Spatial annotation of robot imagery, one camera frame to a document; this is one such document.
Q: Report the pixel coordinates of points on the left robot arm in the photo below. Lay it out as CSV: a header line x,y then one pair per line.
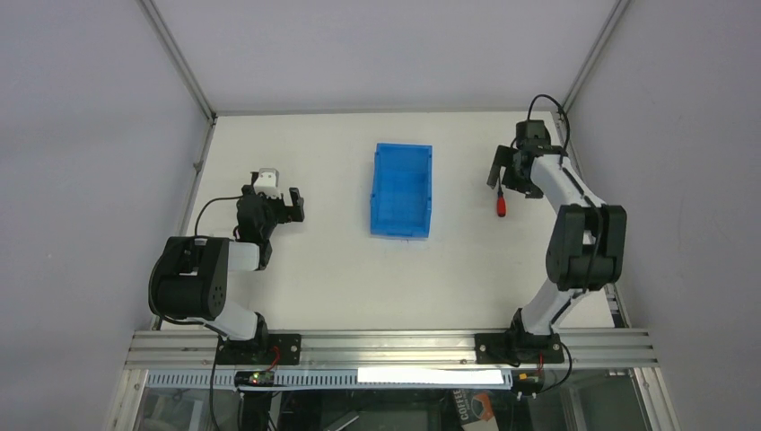
x,y
189,281

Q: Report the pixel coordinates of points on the white slotted cable duct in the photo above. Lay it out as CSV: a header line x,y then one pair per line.
x,y
369,377

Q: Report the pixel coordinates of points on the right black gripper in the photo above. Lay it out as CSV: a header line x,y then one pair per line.
x,y
511,172

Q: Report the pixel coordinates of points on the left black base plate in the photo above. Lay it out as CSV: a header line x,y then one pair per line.
x,y
279,349

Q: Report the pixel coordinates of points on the blue plastic bin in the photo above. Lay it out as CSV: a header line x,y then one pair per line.
x,y
401,202

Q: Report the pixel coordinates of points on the aluminium mounting rail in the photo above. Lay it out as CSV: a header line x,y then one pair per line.
x,y
350,349

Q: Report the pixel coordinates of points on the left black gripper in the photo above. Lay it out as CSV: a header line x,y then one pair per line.
x,y
276,208

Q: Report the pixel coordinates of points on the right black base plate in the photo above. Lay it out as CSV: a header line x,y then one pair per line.
x,y
517,348

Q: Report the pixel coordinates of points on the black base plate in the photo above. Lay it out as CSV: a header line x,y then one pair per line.
x,y
517,348
279,349

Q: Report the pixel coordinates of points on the coffee labelled box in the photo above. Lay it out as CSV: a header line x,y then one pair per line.
x,y
473,406

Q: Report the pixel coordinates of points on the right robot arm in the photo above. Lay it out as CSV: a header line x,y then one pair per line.
x,y
586,246

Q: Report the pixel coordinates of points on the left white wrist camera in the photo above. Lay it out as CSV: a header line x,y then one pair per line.
x,y
267,183

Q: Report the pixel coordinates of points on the red handled screwdriver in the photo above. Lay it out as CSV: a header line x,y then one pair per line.
x,y
501,208

